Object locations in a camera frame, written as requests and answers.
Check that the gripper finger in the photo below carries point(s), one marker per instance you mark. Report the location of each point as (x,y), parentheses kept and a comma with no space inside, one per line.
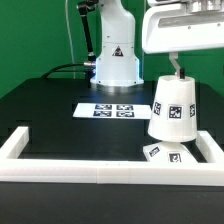
(179,71)

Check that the white marker sheet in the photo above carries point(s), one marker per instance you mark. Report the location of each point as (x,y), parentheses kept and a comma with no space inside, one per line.
(112,111)

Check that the white U-shaped frame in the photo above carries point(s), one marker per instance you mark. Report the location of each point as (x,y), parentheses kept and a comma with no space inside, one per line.
(15,169)

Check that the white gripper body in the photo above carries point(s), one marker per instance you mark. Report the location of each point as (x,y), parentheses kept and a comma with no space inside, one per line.
(183,26)

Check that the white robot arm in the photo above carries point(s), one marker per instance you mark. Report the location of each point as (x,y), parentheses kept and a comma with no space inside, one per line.
(117,66)

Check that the white lamp base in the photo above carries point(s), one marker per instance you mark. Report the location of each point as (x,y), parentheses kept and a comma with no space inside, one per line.
(168,152)

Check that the white lamp shade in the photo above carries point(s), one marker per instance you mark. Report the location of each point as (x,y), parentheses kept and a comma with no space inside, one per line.
(173,117)

